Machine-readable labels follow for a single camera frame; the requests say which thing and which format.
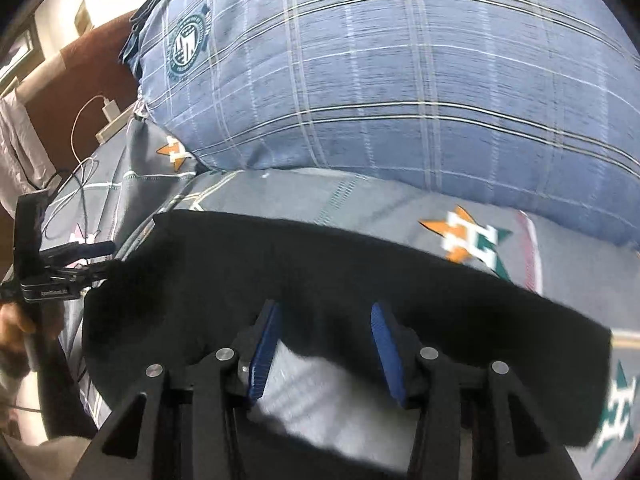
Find grey patterned bed sheet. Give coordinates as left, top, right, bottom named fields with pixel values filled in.
left=43, top=120, right=639, bottom=479

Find blue plaid pillow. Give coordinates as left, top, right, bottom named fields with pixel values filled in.
left=120, top=0, right=639, bottom=246

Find brown wooden headboard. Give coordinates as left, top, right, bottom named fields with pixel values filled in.
left=0, top=8, right=147, bottom=271

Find black pants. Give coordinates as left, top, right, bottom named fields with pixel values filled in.
left=81, top=210, right=611, bottom=479

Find grey cloth on headboard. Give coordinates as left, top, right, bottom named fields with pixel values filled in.
left=0, top=91, right=55, bottom=218

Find person's left hand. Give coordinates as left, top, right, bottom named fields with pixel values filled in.
left=0, top=302, right=36, bottom=378

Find framed wall picture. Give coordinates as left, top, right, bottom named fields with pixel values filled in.
left=0, top=23, right=44, bottom=86

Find white charger with cable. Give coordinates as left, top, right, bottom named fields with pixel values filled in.
left=41, top=94, right=120, bottom=244

